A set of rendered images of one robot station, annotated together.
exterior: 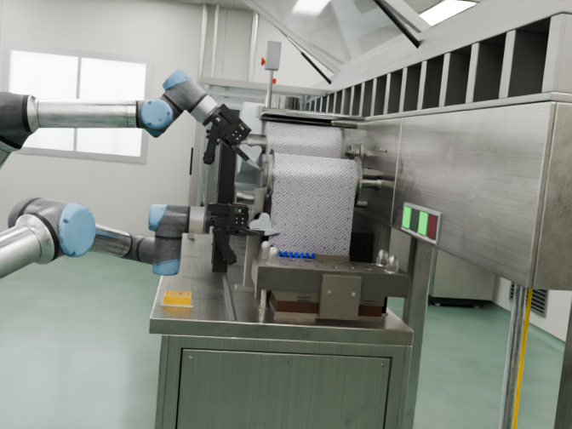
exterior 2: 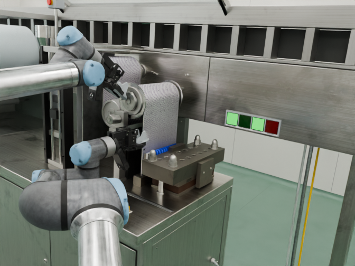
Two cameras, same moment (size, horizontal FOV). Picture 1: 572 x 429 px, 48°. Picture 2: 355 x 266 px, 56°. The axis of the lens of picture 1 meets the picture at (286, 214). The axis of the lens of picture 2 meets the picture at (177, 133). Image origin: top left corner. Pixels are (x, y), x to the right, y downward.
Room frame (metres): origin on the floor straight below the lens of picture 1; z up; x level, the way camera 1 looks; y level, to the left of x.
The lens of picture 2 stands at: (0.80, 0.90, 1.50)
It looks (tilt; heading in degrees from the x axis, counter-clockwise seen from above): 15 degrees down; 314
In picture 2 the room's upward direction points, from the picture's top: 4 degrees clockwise
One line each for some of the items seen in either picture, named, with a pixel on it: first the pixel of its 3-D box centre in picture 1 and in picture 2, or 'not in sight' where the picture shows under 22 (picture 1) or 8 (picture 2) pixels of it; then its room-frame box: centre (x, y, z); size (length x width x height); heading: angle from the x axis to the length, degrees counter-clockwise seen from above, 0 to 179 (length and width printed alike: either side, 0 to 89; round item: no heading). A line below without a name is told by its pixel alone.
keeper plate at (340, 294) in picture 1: (340, 297); (205, 172); (1.62, -0.16, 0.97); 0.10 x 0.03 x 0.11; 98
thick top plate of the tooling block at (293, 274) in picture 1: (328, 276); (186, 160); (1.71, -0.13, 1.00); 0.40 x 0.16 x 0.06; 98
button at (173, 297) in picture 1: (177, 298); not in sight; (1.67, 0.27, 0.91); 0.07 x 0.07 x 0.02; 8
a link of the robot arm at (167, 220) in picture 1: (169, 220); (88, 152); (1.77, 0.32, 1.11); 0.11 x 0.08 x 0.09; 98
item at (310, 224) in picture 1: (311, 227); (160, 131); (1.82, -0.07, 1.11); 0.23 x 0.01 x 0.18; 98
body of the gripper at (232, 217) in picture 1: (227, 220); (121, 140); (1.79, 0.16, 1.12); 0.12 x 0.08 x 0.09; 98
